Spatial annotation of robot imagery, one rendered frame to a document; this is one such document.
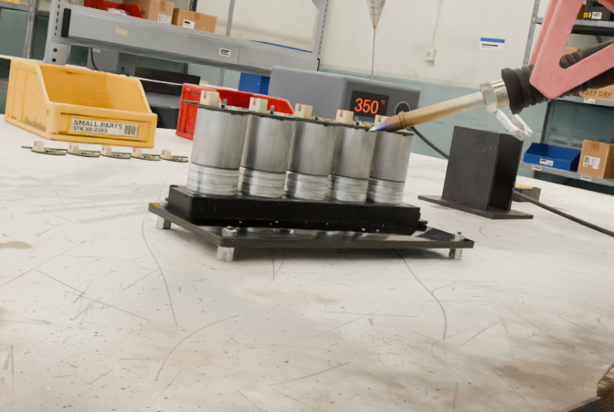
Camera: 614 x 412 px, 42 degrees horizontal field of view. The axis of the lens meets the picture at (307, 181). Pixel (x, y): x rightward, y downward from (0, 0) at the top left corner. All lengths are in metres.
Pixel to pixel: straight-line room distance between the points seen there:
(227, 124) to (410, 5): 5.95
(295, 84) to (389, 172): 0.50
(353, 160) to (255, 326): 0.18
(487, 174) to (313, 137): 0.27
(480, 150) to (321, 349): 0.43
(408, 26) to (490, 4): 0.71
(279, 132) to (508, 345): 0.16
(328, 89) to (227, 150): 0.51
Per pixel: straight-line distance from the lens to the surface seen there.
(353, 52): 6.59
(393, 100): 0.91
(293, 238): 0.36
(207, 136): 0.38
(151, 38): 3.17
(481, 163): 0.66
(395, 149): 0.44
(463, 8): 6.03
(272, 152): 0.39
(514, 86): 0.42
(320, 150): 0.41
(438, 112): 0.42
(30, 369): 0.21
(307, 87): 0.91
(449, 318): 0.32
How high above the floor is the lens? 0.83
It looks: 7 degrees down
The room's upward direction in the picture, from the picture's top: 9 degrees clockwise
